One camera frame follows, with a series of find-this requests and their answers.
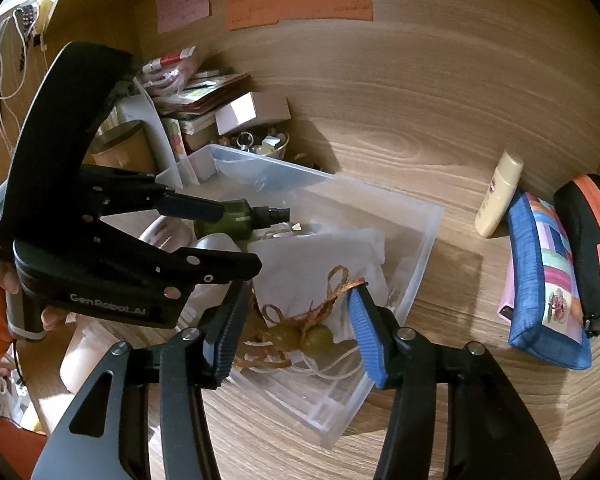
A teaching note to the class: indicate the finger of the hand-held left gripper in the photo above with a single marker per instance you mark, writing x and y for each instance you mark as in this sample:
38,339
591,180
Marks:
220,266
195,208

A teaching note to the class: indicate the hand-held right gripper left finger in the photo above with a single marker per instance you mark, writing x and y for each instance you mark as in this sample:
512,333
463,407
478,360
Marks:
225,330

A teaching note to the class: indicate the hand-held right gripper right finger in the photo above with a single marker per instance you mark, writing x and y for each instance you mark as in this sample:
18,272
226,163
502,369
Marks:
365,335

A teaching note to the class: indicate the white round lidded container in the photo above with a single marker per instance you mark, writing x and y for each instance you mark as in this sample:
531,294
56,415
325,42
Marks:
217,243

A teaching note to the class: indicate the round cotton pad container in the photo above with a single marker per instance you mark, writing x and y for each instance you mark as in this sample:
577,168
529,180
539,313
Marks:
167,235

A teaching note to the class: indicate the dark green bottle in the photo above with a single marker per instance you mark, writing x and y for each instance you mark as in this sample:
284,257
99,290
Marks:
235,217

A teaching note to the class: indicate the gold ribbon bead ornament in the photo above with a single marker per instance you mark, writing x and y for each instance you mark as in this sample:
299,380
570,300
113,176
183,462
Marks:
300,337

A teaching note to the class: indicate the white cloth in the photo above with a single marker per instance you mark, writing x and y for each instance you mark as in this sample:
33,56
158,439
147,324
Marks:
330,255

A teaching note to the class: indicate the clear plastic storage box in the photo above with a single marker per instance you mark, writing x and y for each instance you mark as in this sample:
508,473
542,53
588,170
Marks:
410,240

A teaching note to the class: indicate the wooden desktop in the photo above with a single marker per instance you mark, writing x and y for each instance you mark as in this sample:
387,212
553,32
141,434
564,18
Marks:
480,410

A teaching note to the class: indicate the person's left hand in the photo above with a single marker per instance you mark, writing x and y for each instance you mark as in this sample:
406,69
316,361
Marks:
5,275

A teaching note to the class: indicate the fruit printed box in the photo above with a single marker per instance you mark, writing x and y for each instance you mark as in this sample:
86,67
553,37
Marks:
180,140

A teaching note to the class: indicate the brown mug with dark lid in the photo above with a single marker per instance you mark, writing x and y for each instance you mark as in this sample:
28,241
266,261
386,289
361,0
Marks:
125,147

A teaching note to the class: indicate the glass bowl of trinkets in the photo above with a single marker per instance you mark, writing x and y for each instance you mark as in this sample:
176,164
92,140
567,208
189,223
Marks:
260,146

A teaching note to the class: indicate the small white cardboard box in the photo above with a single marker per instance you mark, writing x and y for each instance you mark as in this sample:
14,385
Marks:
252,112

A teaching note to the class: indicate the stack of books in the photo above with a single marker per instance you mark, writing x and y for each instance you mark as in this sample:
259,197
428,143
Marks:
205,92

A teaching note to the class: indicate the flat pink item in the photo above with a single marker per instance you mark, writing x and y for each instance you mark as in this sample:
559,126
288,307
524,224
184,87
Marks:
506,295

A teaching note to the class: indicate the red and white packet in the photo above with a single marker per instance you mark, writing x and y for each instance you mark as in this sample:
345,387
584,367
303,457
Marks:
170,59

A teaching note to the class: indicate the blue patchwork pouch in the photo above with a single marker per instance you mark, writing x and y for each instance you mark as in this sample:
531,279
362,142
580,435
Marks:
545,285

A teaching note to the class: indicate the small cream bottle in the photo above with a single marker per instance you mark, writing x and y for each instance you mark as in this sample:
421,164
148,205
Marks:
500,195

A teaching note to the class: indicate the pink sticky note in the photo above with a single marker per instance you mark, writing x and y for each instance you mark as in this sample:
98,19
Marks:
182,2

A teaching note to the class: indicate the orange sticky note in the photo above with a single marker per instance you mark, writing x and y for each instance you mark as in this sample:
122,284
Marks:
300,2

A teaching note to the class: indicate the black case with orange zipper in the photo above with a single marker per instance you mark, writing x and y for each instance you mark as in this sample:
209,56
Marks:
590,250

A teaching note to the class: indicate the orange clothing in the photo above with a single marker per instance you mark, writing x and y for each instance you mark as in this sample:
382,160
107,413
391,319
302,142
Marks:
10,445

